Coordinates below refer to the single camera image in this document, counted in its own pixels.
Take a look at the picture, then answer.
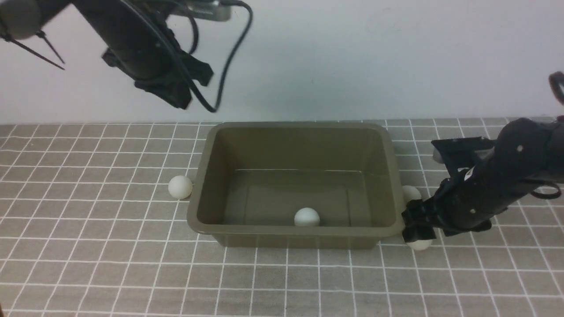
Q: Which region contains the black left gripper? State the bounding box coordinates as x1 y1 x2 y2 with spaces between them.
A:
102 42 192 110

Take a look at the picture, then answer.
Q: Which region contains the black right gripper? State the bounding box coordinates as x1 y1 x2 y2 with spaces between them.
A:
401 170 518 243

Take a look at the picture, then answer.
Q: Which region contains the white ping-pong ball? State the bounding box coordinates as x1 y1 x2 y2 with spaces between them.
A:
294 207 320 227
401 185 422 204
167 175 193 200
406 240 433 251

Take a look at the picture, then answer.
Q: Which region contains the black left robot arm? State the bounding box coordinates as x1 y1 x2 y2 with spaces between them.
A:
1 0 214 110

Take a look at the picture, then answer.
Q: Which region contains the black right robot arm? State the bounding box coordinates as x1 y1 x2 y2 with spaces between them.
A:
401 118 564 243

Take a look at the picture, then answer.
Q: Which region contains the olive green plastic bin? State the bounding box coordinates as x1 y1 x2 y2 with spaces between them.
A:
186 121 406 250

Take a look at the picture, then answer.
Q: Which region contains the grey checkered table cloth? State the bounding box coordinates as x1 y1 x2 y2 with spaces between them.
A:
0 122 564 317

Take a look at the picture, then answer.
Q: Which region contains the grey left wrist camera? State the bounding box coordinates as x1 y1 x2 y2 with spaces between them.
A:
171 0 232 22

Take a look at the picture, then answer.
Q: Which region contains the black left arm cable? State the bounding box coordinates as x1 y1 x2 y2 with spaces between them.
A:
119 0 254 113

